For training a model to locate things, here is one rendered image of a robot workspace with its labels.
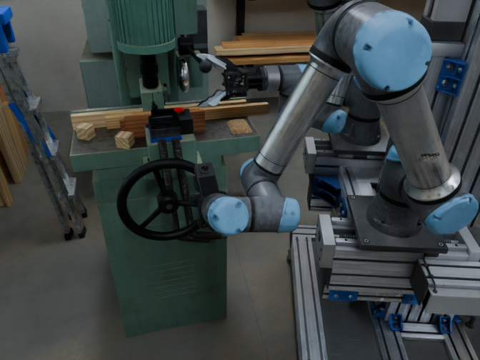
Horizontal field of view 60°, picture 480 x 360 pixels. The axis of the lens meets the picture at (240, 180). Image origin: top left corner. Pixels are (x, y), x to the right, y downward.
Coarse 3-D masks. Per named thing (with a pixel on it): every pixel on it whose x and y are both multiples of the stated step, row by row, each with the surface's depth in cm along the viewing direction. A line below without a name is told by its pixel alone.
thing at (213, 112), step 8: (240, 104) 148; (248, 104) 148; (256, 104) 148; (264, 104) 148; (208, 112) 144; (216, 112) 145; (224, 112) 146; (232, 112) 147; (240, 112) 148; (248, 112) 149; (256, 112) 149; (264, 112) 150; (112, 120) 137; (112, 128) 139
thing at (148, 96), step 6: (144, 90) 132; (150, 90) 132; (156, 90) 133; (162, 90) 133; (144, 96) 131; (150, 96) 132; (156, 96) 132; (162, 96) 133; (144, 102) 132; (150, 102) 133; (156, 102) 133; (162, 102) 134; (144, 108) 133; (150, 108) 134; (162, 108) 135
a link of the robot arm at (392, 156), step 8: (392, 152) 102; (392, 160) 101; (384, 168) 107; (392, 168) 102; (400, 168) 100; (384, 176) 106; (392, 176) 102; (400, 176) 99; (384, 184) 106; (392, 184) 103; (400, 184) 99; (384, 192) 107; (392, 192) 105; (400, 192) 100; (400, 200) 104
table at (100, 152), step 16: (96, 128) 139; (208, 128) 141; (224, 128) 141; (80, 144) 129; (96, 144) 130; (112, 144) 130; (144, 144) 130; (208, 144) 134; (224, 144) 135; (240, 144) 137; (256, 144) 138; (80, 160) 125; (96, 160) 127; (112, 160) 128; (128, 160) 129; (144, 160) 128; (144, 176) 123
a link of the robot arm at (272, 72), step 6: (264, 66) 122; (270, 66) 122; (276, 66) 122; (270, 72) 121; (276, 72) 121; (270, 78) 121; (276, 78) 121; (270, 84) 122; (276, 84) 122; (264, 90) 125; (270, 90) 124; (276, 90) 125
